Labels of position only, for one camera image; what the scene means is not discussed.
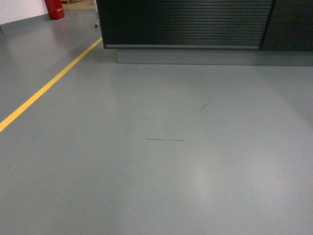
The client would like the black slatted checkout counter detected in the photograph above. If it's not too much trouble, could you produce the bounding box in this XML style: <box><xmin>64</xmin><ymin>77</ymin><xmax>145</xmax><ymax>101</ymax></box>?
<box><xmin>97</xmin><ymin>0</ymin><xmax>313</xmax><ymax>66</ymax></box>

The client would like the red fire extinguisher box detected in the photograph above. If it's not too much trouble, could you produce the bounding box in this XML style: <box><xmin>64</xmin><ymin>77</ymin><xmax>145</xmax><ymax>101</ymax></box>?
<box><xmin>45</xmin><ymin>0</ymin><xmax>65</xmax><ymax>20</ymax></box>

